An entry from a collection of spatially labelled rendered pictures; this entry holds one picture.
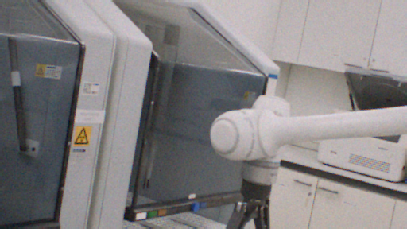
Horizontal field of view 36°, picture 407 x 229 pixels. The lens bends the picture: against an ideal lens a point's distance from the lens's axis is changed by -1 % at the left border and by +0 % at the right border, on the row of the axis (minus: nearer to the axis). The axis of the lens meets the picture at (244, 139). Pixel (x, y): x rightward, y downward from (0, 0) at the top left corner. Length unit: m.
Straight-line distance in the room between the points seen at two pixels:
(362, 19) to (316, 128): 2.94
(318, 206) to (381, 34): 1.18
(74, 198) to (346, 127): 0.66
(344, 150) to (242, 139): 2.63
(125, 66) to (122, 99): 0.08
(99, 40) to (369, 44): 2.90
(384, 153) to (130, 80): 2.45
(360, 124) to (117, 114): 0.60
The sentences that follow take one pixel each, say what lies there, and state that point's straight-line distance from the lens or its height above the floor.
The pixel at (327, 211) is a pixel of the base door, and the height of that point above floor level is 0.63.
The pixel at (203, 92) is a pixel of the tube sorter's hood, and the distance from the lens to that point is 1.81.
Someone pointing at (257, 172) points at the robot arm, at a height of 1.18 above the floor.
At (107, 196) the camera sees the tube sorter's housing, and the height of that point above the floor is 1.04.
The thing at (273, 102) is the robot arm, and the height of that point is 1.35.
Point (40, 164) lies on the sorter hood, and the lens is 1.40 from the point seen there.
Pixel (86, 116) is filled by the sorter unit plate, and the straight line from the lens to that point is 1.48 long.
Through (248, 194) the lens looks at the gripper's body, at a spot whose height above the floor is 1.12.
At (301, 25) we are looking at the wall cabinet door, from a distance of 4.38.
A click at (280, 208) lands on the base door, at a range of 4.09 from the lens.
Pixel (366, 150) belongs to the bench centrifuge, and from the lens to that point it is 3.84.
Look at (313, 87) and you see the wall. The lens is 4.66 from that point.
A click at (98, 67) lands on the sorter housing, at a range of 1.48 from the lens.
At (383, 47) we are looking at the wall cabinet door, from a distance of 4.14.
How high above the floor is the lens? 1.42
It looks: 7 degrees down
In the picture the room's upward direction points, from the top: 11 degrees clockwise
